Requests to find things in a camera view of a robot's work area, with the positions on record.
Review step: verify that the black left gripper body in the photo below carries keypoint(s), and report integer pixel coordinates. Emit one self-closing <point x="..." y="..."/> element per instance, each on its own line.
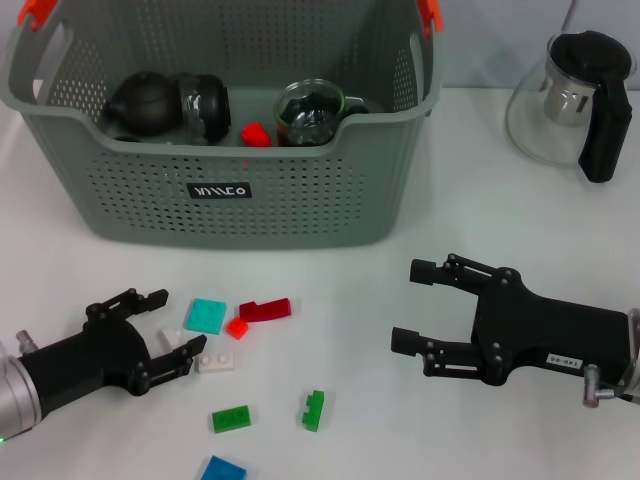
<point x="85" y="360"/>

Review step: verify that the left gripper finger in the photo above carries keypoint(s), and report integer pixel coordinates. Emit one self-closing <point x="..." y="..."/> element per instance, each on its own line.
<point x="192" y="347"/>
<point x="152" y="298"/>

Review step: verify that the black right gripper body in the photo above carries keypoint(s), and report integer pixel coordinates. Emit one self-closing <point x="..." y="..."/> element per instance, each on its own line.
<point x="547" y="332"/>

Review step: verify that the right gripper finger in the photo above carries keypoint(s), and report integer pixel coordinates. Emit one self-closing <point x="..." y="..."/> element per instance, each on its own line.
<point x="406" y="341"/>
<point x="424" y="272"/>

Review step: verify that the teal square toy plate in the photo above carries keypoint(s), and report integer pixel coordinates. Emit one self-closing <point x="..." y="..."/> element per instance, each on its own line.
<point x="206" y="317"/>

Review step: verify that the green stepped toy brick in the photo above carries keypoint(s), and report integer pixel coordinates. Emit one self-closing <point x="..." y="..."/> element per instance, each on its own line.
<point x="312" y="412"/>

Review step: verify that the blue square toy plate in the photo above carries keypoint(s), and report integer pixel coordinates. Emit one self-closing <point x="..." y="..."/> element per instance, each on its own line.
<point x="222" y="470"/>

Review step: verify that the large red toy brick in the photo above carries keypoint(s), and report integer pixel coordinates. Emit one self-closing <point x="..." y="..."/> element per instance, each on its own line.
<point x="255" y="135"/>

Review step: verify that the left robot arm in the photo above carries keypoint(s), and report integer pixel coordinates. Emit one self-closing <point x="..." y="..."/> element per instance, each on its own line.
<point x="15" y="395"/>

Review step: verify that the grey perforated storage basket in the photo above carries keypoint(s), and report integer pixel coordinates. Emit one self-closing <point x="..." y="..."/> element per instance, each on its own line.
<point x="300" y="220"/>

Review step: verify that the small red toy brick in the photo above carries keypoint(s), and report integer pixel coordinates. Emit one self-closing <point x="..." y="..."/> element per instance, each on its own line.
<point x="236" y="328"/>

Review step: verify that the green rectangular toy brick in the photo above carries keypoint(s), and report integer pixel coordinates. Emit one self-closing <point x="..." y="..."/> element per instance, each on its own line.
<point x="230" y="419"/>

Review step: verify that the dark red toy brick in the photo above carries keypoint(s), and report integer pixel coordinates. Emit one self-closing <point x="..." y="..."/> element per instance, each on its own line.
<point x="265" y="310"/>

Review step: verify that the black clay teapot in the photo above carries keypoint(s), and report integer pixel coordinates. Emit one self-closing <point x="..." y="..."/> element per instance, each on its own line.
<point x="140" y="105"/>

